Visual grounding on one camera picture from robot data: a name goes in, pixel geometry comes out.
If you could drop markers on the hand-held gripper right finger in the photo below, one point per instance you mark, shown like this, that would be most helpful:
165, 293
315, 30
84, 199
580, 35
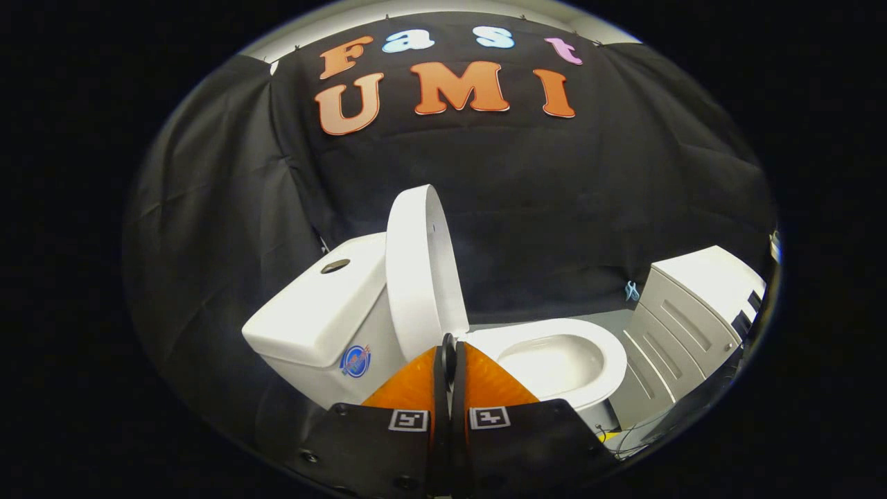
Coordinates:
461, 436

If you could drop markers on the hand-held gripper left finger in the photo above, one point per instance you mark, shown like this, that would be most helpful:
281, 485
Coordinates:
441, 430

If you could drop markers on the white toilet lid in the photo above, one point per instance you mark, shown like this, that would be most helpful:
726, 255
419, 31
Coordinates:
416, 277

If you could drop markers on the white ceramic toilet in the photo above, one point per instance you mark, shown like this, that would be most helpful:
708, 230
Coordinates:
312, 312

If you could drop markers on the yellow floor tape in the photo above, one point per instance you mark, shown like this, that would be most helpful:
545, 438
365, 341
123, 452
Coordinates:
604, 436

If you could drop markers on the small blue clip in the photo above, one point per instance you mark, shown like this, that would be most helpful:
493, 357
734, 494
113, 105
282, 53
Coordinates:
631, 291

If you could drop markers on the black backdrop cloth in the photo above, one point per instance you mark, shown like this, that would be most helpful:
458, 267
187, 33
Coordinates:
554, 208

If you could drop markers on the white drawer cabinet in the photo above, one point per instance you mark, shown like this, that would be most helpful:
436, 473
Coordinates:
700, 284

